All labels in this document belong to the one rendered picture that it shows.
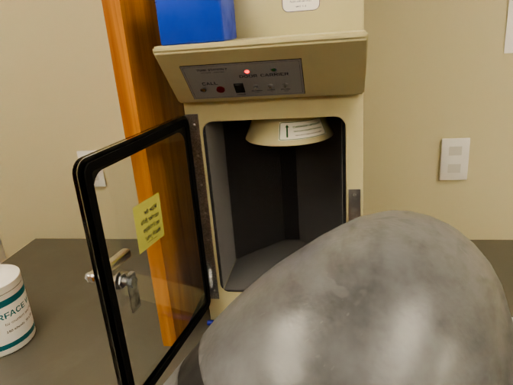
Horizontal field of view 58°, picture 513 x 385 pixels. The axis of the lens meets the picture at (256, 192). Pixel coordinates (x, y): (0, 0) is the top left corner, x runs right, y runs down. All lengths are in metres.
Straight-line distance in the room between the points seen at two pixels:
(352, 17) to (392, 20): 0.45
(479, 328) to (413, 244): 0.04
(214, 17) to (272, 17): 0.13
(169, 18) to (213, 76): 0.11
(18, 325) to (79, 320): 0.13
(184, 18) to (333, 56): 0.23
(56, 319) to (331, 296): 1.04
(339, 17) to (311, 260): 0.66
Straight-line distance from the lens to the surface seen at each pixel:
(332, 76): 0.76
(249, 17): 0.82
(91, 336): 1.07
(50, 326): 1.15
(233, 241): 1.08
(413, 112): 1.28
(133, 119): 0.80
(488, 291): 0.20
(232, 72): 0.75
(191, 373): 0.18
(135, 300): 0.70
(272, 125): 0.87
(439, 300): 0.17
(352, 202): 0.87
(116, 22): 0.80
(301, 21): 0.81
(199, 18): 0.73
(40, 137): 1.55
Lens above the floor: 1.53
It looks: 20 degrees down
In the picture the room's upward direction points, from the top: 4 degrees counter-clockwise
